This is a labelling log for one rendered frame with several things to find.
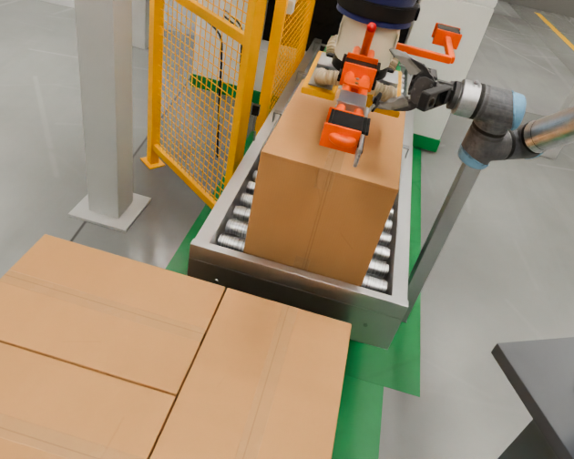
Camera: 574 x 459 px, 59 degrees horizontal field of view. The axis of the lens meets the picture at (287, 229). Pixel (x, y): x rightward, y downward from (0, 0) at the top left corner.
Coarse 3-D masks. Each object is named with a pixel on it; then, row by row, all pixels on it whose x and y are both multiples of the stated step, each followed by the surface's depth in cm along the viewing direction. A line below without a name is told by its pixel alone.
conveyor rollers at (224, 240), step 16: (256, 176) 207; (240, 208) 187; (240, 224) 179; (224, 240) 172; (240, 240) 172; (384, 240) 190; (384, 256) 183; (368, 272) 177; (384, 272) 176; (368, 288) 169; (384, 288) 168
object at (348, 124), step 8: (328, 112) 104; (336, 112) 102; (344, 112) 103; (352, 112) 104; (328, 120) 99; (336, 120) 99; (344, 120) 100; (352, 120) 101; (360, 120) 101; (328, 128) 98; (336, 128) 98; (344, 128) 98; (352, 128) 98; (360, 128) 99; (344, 136) 98; (352, 136) 98; (360, 136) 98; (320, 144) 101; (328, 144) 100; (352, 152) 100
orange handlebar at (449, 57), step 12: (360, 48) 142; (396, 48) 152; (408, 48) 151; (420, 48) 151; (444, 60) 151; (348, 72) 126; (348, 84) 119; (360, 84) 119; (360, 108) 109; (336, 144) 98; (348, 144) 98
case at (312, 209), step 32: (288, 128) 156; (320, 128) 160; (384, 128) 168; (288, 160) 142; (320, 160) 144; (352, 160) 148; (384, 160) 151; (256, 192) 151; (288, 192) 148; (320, 192) 146; (352, 192) 143; (384, 192) 141; (256, 224) 158; (288, 224) 155; (320, 224) 152; (352, 224) 150; (384, 224) 147; (256, 256) 166; (288, 256) 162; (320, 256) 160; (352, 256) 157
